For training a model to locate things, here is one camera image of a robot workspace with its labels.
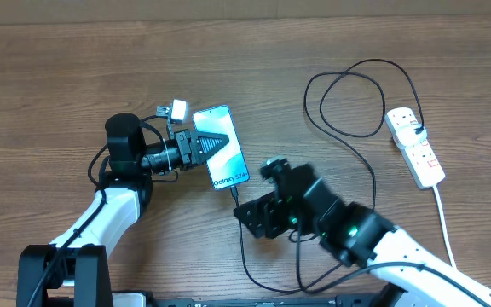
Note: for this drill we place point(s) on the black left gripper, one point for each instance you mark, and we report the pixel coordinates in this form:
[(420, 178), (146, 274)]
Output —
[(189, 148)]

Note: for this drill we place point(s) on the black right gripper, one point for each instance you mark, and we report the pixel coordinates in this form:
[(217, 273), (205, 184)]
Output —
[(267, 214)]

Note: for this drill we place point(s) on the Samsung Galaxy smartphone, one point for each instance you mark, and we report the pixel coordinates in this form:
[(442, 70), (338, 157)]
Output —
[(227, 167)]

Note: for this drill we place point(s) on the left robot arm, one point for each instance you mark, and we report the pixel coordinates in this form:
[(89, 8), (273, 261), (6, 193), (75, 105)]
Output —
[(72, 270)]

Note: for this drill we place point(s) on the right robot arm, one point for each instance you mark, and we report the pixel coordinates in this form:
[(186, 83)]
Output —
[(355, 235)]

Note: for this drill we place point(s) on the white charger adapter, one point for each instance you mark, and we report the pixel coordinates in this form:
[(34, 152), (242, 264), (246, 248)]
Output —
[(405, 129)]

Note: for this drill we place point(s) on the white power strip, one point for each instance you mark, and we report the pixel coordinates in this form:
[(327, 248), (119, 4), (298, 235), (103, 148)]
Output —
[(423, 165)]

